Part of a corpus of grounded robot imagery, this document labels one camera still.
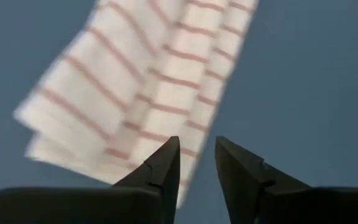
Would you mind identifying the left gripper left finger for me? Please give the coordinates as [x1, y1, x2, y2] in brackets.
[0, 136, 181, 224]

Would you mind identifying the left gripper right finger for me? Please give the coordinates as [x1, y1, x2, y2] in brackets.
[214, 136, 358, 224]

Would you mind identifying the white red-striped towel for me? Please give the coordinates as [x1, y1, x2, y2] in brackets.
[12, 0, 259, 208]

